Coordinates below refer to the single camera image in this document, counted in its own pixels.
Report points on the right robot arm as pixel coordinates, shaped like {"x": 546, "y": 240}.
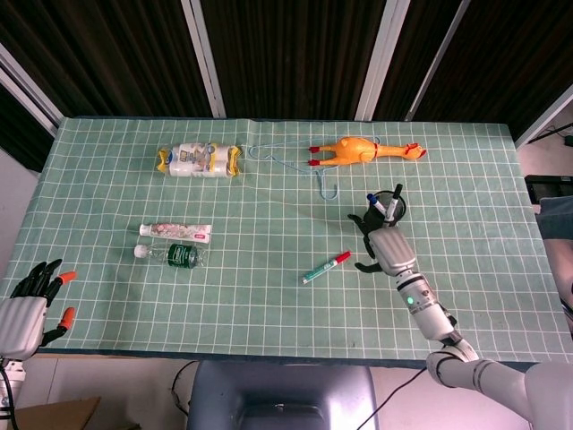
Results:
{"x": 447, "y": 331}

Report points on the person leg in jeans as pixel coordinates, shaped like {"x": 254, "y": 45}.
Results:
{"x": 557, "y": 219}

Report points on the white metal frame post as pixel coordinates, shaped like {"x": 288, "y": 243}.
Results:
{"x": 546, "y": 116}
{"x": 380, "y": 58}
{"x": 27, "y": 85}
{"x": 203, "y": 58}
{"x": 436, "y": 60}

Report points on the green checked tablecloth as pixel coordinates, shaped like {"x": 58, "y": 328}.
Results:
{"x": 286, "y": 269}

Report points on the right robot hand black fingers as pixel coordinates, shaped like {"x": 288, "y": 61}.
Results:
{"x": 391, "y": 251}

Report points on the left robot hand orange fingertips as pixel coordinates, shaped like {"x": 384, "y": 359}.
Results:
{"x": 20, "y": 322}

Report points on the clear bottle green label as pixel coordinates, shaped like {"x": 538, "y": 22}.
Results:
{"x": 179, "y": 255}

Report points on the white marker blue cap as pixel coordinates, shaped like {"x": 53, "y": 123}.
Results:
{"x": 378, "y": 205}

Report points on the white marker black cap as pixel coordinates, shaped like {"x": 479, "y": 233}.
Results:
{"x": 394, "y": 201}

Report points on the white toothpaste tube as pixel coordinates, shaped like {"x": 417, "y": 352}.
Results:
{"x": 174, "y": 231}

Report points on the green marker red cap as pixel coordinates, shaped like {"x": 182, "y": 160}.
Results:
{"x": 324, "y": 268}

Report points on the black stand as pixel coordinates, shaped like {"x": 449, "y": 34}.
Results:
{"x": 544, "y": 183}

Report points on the pack of white rolls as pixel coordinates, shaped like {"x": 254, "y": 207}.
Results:
{"x": 199, "y": 160}

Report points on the brown cardboard box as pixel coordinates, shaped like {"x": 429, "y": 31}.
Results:
{"x": 58, "y": 414}

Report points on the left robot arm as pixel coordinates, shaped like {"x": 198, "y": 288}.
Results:
{"x": 8, "y": 385}

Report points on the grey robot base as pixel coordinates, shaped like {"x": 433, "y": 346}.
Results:
{"x": 282, "y": 398}

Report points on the yellow rubber chicken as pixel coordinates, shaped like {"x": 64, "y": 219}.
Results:
{"x": 353, "y": 151}

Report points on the black pen holder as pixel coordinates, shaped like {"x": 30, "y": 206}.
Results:
{"x": 373, "y": 217}

